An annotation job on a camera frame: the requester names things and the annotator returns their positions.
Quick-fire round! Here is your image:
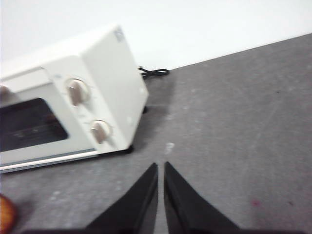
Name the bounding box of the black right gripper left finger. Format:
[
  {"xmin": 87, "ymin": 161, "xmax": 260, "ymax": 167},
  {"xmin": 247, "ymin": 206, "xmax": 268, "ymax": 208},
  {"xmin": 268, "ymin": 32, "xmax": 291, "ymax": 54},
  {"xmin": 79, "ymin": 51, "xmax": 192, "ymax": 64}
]
[{"xmin": 85, "ymin": 162, "xmax": 158, "ymax": 234}]

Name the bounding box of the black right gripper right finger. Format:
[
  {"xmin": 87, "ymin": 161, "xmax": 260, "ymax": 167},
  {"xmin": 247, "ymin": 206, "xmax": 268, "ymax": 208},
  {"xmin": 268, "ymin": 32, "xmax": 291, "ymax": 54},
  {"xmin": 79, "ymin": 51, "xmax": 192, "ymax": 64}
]
[{"xmin": 163, "ymin": 161, "xmax": 241, "ymax": 234}]

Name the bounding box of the red yellow apple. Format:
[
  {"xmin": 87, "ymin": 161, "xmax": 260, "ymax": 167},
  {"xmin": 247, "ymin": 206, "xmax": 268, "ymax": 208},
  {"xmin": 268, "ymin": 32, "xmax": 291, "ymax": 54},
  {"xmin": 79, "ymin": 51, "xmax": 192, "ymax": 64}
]
[{"xmin": 0, "ymin": 194, "xmax": 18, "ymax": 232}]

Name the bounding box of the beige oven door handle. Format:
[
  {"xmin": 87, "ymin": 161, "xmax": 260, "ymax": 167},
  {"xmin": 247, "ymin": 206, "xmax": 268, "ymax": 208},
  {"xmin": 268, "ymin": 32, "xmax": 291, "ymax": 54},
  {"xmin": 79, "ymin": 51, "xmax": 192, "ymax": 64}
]
[{"xmin": 0, "ymin": 85, "xmax": 12, "ymax": 102}]

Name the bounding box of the oven timer knob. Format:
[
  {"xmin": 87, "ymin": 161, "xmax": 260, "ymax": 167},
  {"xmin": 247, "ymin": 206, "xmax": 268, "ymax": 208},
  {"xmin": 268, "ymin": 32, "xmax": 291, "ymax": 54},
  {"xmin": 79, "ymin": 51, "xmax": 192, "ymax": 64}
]
[{"xmin": 90, "ymin": 119, "xmax": 113, "ymax": 144}]

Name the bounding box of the oven temperature knob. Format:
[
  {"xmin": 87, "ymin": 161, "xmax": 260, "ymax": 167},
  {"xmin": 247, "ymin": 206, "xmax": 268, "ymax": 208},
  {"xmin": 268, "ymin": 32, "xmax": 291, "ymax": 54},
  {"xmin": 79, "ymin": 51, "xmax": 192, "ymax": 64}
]
[{"xmin": 63, "ymin": 77, "xmax": 90, "ymax": 107}]

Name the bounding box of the cream toaster oven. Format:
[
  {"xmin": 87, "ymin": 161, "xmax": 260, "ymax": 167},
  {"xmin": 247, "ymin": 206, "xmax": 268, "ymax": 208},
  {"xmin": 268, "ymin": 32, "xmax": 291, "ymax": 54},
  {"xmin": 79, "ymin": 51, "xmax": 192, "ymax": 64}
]
[{"xmin": 0, "ymin": 24, "xmax": 149, "ymax": 174}]

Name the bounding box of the black oven power cable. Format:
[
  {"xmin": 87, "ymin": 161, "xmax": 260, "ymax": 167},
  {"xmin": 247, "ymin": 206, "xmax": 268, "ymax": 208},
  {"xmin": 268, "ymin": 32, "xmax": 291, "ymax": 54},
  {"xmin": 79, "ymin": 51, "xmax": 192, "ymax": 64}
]
[{"xmin": 138, "ymin": 66, "xmax": 169, "ymax": 80}]

